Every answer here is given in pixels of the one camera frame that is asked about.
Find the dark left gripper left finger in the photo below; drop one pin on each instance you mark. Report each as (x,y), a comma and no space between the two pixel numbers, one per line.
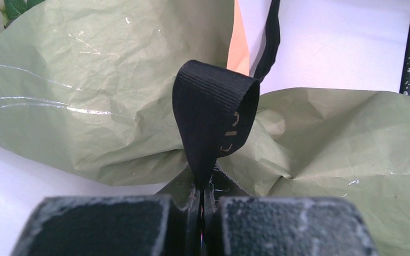
(166,223)

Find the orange wrapping paper sheet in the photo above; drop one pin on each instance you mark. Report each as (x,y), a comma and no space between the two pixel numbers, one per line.
(85,103)

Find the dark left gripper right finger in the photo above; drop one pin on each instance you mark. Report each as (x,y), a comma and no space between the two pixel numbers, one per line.
(236,223)

